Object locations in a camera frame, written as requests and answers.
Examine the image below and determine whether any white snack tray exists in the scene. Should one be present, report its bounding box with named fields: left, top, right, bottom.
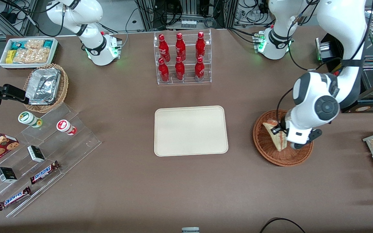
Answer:
left=0, top=38, right=59, bottom=70

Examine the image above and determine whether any red soda bottle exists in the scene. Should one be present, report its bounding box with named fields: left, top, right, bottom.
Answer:
left=158, top=34, right=170, bottom=62
left=158, top=58, right=170, bottom=83
left=195, top=57, right=205, bottom=82
left=175, top=33, right=186, bottom=61
left=196, top=31, right=206, bottom=61
left=175, top=56, right=186, bottom=81

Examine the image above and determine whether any silver foil container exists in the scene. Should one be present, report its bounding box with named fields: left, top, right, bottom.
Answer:
left=25, top=67, right=61, bottom=105

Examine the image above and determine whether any beige plastic tray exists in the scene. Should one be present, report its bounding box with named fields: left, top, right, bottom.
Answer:
left=154, top=105, right=229, bottom=157

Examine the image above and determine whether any metal equipment rack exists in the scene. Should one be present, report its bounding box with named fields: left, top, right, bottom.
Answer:
left=135, top=0, right=239, bottom=31

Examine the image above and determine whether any dark brown round wicker basket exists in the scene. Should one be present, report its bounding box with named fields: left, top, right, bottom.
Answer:
left=253, top=109, right=314, bottom=167

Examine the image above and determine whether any clear acrylic bottle rack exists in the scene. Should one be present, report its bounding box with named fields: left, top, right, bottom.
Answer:
left=153, top=29, right=212, bottom=85

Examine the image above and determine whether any triangular sandwich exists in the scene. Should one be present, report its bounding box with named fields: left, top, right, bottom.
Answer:
left=263, top=119, right=288, bottom=152

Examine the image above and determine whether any red lid cup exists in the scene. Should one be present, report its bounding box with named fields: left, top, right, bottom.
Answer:
left=56, top=119, right=77, bottom=136

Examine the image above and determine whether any clear acrylic stepped stand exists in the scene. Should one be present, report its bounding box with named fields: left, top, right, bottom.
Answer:
left=0, top=103, right=102, bottom=218

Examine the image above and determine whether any silver box with green light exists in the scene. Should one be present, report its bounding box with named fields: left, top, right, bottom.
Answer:
left=315, top=37, right=331, bottom=63

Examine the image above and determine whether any black cable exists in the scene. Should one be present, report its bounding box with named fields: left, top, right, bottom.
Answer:
left=259, top=217, right=307, bottom=233

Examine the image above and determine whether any green lid cup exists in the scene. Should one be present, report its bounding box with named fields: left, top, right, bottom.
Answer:
left=18, top=111, right=43, bottom=128

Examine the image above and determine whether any clear rice cracker packet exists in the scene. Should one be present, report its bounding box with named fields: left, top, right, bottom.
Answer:
left=31, top=48, right=51, bottom=63
left=13, top=49, right=33, bottom=64
left=25, top=39, right=45, bottom=50

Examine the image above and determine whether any Snickers chocolate bar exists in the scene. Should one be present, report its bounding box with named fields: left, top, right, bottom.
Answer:
left=0, top=186, right=32, bottom=211
left=29, top=161, right=61, bottom=185

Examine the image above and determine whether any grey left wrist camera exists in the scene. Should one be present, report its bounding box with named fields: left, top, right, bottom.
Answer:
left=291, top=128, right=322, bottom=150

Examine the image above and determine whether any light tan wicker basket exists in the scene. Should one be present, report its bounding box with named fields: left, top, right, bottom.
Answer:
left=23, top=63, right=69, bottom=113

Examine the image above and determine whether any small black box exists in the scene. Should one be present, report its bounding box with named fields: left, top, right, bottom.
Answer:
left=0, top=167, right=17, bottom=183
left=27, top=145, right=45, bottom=163

